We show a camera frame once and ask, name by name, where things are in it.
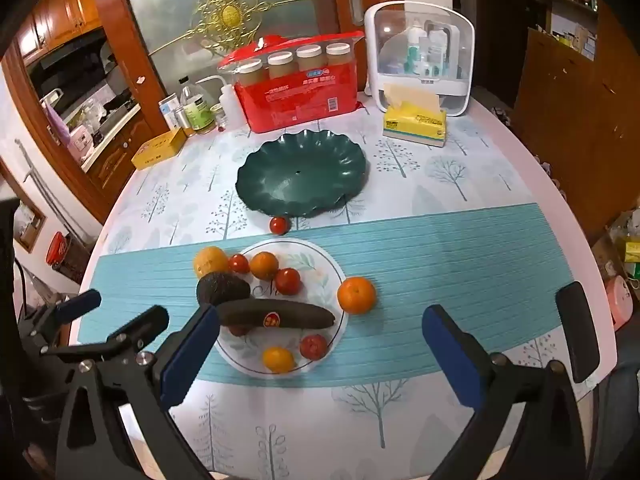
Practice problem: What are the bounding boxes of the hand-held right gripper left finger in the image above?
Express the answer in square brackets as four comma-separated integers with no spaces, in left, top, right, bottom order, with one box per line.
[56,305,220,480]

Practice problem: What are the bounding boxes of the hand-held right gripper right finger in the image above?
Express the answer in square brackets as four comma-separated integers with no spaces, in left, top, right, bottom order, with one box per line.
[421,304,587,480]

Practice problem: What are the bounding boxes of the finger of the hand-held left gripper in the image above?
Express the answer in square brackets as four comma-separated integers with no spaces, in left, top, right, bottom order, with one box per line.
[19,288,103,350]
[39,305,170,359]

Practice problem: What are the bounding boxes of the dark avocado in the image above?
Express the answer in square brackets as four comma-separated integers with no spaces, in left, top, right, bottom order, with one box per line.
[196,272,251,307]

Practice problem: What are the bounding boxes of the small yellow orange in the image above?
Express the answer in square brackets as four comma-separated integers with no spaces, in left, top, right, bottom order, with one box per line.
[262,346,296,374]

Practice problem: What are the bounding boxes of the yellow orange with sticker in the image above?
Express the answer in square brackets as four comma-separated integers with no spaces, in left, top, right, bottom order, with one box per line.
[193,246,231,279]

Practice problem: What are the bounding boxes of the large orange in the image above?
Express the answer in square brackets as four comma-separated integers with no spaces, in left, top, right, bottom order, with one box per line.
[336,276,377,316]

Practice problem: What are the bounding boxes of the white floral plate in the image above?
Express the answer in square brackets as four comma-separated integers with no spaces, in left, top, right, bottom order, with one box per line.
[212,238,349,377]

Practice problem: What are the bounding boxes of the green scalloped plate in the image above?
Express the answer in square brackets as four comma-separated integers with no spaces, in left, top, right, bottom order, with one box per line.
[235,129,369,219]

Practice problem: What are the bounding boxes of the red basket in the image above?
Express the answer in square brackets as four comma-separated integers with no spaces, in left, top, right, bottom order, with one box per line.
[46,231,71,267]

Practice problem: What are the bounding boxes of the teal striped placemat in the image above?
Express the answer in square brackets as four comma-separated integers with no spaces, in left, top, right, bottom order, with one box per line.
[77,202,581,389]

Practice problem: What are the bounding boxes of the dark brown banana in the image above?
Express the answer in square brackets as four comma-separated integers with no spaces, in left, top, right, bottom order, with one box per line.
[216,300,337,333]

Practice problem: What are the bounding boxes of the small tangerine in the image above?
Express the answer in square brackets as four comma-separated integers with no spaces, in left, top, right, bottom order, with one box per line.
[249,251,280,281]

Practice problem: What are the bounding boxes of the yellow cardboard box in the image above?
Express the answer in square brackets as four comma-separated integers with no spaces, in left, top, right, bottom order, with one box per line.
[131,126,187,171]

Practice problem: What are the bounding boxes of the pink round container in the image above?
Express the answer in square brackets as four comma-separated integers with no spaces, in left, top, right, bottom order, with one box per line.
[602,275,635,332]

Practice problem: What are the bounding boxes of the tree print tablecloth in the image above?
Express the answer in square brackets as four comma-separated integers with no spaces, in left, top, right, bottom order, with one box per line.
[70,94,619,480]

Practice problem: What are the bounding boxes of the clear bottle green label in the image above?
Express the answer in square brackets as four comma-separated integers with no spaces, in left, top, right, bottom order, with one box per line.
[178,85,214,136]

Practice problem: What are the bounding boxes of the white squeeze bottle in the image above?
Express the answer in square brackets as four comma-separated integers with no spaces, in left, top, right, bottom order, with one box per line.
[196,75,242,132]

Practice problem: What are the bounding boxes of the yellow tissue box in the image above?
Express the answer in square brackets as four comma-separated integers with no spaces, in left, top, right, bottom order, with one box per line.
[382,82,447,149]

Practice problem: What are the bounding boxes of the red gift pack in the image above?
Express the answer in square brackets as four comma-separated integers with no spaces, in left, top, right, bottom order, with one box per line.
[216,30,366,134]

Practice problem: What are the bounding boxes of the wooden cabinet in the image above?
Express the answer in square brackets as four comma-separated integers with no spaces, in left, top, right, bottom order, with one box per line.
[514,0,640,241]

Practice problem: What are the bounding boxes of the white lidded jar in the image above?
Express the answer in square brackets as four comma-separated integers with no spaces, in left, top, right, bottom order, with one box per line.
[267,51,294,80]
[296,45,322,73]
[236,59,263,86]
[326,42,352,68]

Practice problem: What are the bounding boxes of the frosted glass door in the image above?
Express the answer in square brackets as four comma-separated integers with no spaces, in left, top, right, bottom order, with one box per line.
[117,0,321,121]

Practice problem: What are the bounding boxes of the teal and white bottle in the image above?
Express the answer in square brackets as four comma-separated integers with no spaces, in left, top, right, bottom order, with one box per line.
[404,27,426,76]

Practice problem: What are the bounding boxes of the white clear-door storage case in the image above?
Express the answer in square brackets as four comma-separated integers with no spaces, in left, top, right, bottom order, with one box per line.
[363,1,475,117]

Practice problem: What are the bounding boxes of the gold door ornament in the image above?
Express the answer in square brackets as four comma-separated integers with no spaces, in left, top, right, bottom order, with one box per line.
[149,0,281,57]

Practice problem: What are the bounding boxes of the black cable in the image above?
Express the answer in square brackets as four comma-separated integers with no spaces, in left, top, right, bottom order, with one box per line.
[14,257,32,321]

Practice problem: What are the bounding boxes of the wooden kitchen wall cabinets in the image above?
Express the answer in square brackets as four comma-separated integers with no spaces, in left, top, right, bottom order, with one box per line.
[15,0,105,56]

